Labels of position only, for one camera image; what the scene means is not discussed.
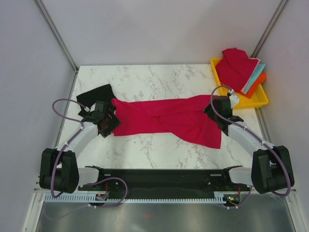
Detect teal t shirt in tray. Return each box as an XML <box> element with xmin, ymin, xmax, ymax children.
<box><xmin>241</xmin><ymin>64</ymin><xmax>266</xmax><ymax>94</ymax></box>

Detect right aluminium corner post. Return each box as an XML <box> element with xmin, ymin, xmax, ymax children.
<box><xmin>251</xmin><ymin>0</ymin><xmax>289</xmax><ymax>58</ymax></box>

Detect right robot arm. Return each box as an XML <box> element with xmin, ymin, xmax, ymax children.
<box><xmin>204</xmin><ymin>95</ymin><xmax>295</xmax><ymax>197</ymax></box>

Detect folded black t shirt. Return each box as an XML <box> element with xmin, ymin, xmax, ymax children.
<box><xmin>76</xmin><ymin>84</ymin><xmax>116</xmax><ymax>112</ymax></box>

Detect pink t shirt in tray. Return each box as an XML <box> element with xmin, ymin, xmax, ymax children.
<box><xmin>222</xmin><ymin>57</ymin><xmax>262</xmax><ymax>94</ymax></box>

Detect orange t shirt in tray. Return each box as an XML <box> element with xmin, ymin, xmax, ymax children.
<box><xmin>244</xmin><ymin>72</ymin><xmax>267</xmax><ymax>99</ymax></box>

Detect white slotted cable duct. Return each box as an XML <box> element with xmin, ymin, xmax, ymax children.
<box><xmin>43</xmin><ymin>192</ymin><xmax>231</xmax><ymax>204</ymax></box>

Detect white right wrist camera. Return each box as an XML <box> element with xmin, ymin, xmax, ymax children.
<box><xmin>227</xmin><ymin>89</ymin><xmax>240</xmax><ymax>109</ymax></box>

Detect left aluminium corner post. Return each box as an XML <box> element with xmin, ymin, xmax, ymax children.
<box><xmin>32</xmin><ymin>0</ymin><xmax>79</xmax><ymax>73</ymax></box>

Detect crimson t shirt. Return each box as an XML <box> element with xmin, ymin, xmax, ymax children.
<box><xmin>215</xmin><ymin>48</ymin><xmax>260</xmax><ymax>92</ymax></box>
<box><xmin>112</xmin><ymin>95</ymin><xmax>222</xmax><ymax>149</ymax></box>

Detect yellow plastic tray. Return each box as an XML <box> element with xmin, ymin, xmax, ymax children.
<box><xmin>210</xmin><ymin>57</ymin><xmax>269</xmax><ymax>110</ymax></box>

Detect aluminium corner post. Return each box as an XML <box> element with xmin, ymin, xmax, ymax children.
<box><xmin>32</xmin><ymin>0</ymin><xmax>79</xmax><ymax>73</ymax></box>
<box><xmin>251</xmin><ymin>0</ymin><xmax>289</xmax><ymax>58</ymax></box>

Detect aluminium front rail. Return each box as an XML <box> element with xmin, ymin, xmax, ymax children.
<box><xmin>33</xmin><ymin>173</ymin><xmax>299</xmax><ymax>194</ymax></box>

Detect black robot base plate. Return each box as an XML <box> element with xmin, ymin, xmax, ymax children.
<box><xmin>78</xmin><ymin>169</ymin><xmax>249</xmax><ymax>199</ymax></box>

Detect crimson t shirt in tray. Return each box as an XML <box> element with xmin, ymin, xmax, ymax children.
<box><xmin>215</xmin><ymin>48</ymin><xmax>260</xmax><ymax>92</ymax></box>

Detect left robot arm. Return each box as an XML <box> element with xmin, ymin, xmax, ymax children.
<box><xmin>39</xmin><ymin>101</ymin><xmax>121</xmax><ymax>199</ymax></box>

